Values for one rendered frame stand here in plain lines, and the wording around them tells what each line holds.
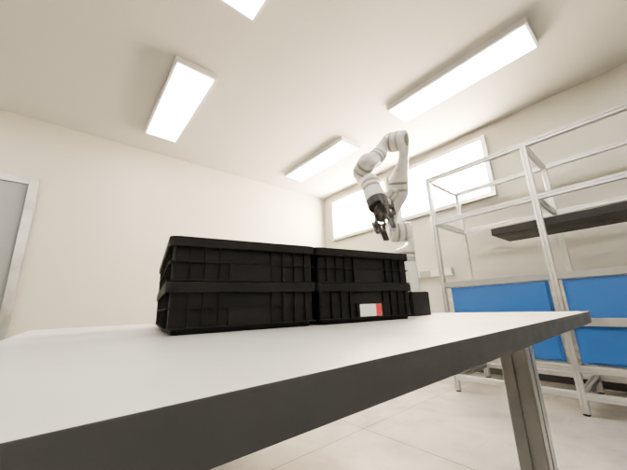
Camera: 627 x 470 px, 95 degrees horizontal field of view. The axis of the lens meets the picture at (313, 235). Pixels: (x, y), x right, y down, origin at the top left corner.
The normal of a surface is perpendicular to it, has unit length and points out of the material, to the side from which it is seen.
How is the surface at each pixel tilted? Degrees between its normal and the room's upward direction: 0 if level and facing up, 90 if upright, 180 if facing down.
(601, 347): 90
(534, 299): 90
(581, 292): 90
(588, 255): 90
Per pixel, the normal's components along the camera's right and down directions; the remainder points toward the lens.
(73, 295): 0.64, -0.21
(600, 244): -0.76, -0.13
